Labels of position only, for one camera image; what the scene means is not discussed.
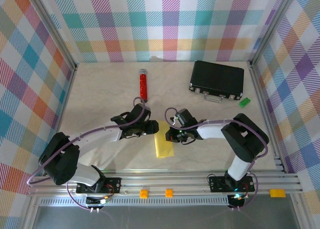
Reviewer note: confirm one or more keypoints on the black connector box with LED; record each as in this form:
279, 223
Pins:
93, 201
237, 201

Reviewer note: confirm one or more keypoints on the small orange toy brick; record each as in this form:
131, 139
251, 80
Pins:
169, 192
144, 193

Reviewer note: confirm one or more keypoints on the flat yellow toy brick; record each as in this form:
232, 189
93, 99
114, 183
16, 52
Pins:
277, 193

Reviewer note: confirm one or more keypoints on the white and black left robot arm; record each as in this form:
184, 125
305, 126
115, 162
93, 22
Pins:
60, 161

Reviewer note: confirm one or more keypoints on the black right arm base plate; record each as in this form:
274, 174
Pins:
216, 185

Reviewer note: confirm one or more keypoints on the red glitter microphone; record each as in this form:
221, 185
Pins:
143, 84

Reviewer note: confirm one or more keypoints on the grey metal clamp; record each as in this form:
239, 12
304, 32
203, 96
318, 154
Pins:
147, 105

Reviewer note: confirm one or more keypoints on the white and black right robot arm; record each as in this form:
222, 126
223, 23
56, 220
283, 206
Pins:
245, 139

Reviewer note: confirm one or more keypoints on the aluminium corner post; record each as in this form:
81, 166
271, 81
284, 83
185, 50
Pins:
53, 26
272, 26

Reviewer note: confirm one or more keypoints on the green toy brick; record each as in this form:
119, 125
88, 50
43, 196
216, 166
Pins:
244, 102

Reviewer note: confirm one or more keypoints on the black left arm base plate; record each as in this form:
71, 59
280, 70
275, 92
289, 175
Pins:
115, 185

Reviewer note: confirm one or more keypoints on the yellow paper sheet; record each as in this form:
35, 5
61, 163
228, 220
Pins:
163, 149

